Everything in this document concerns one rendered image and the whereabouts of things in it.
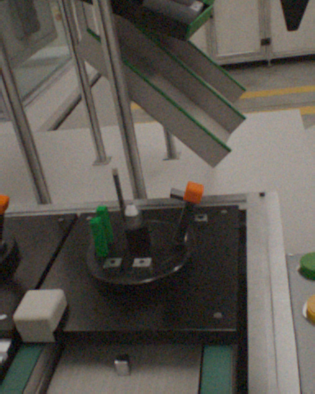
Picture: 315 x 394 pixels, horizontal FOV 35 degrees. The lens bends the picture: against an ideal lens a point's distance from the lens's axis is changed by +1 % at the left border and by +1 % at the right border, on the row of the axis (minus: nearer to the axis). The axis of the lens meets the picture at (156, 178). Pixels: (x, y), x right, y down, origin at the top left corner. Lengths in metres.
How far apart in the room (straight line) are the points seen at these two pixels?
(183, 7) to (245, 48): 3.94
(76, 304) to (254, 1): 4.15
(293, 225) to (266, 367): 0.40
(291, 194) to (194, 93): 0.26
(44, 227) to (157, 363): 0.28
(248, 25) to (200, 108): 3.77
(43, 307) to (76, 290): 0.06
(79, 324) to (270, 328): 0.20
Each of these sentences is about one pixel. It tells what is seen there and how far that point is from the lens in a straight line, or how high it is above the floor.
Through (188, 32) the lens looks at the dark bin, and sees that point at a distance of 0.71.
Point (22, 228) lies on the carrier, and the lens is 0.77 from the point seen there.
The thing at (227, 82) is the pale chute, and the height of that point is 1.04.
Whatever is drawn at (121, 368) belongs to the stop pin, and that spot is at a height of 0.93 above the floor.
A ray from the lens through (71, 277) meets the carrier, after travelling 0.64.
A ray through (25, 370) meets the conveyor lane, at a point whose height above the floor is 0.95.
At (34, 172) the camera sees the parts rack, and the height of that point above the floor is 1.01.
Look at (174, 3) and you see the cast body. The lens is 0.75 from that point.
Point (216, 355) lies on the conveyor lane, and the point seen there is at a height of 0.95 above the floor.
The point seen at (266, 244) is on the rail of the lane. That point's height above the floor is 0.95.
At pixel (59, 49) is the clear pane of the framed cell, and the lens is 2.05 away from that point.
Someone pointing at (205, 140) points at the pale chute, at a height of 1.04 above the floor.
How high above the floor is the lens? 1.34
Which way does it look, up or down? 27 degrees down
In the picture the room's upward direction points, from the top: 10 degrees counter-clockwise
